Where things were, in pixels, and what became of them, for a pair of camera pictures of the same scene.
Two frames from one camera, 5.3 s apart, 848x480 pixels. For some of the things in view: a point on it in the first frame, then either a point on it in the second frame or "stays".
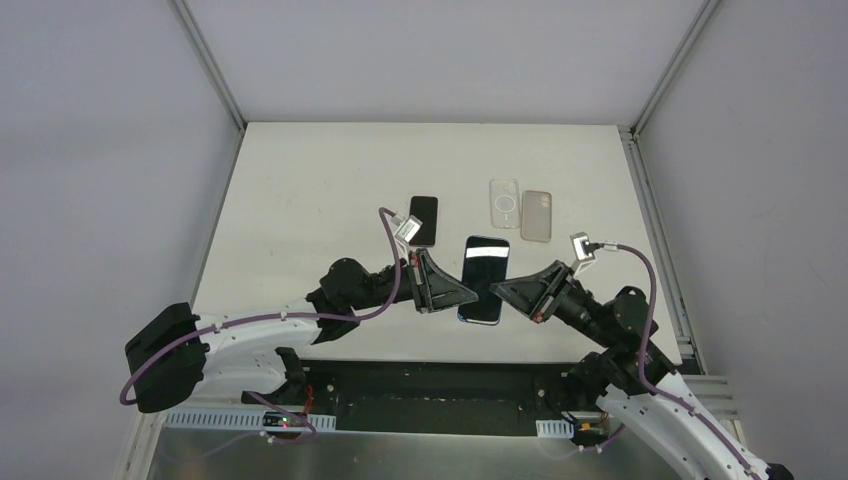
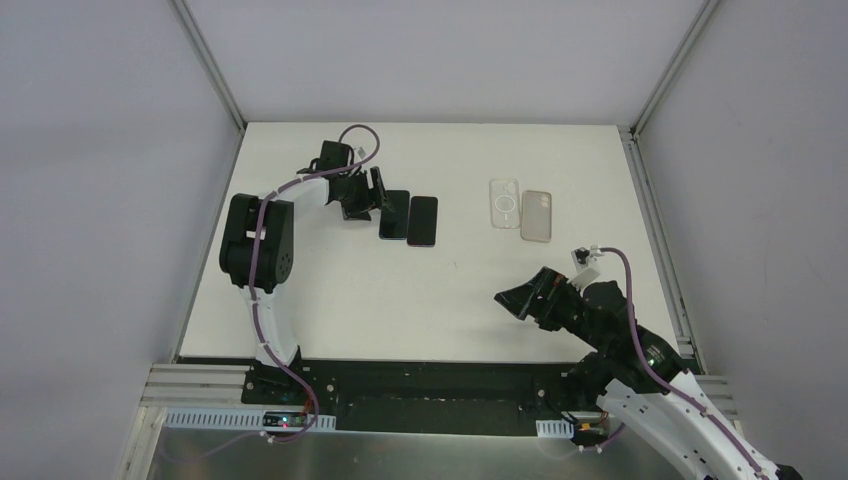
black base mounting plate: (450, 397) stays
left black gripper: (419, 281) to (365, 195)
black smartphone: (425, 208) stays
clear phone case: (505, 203) stays
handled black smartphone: (486, 261) to (394, 224)
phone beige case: (536, 216) stays
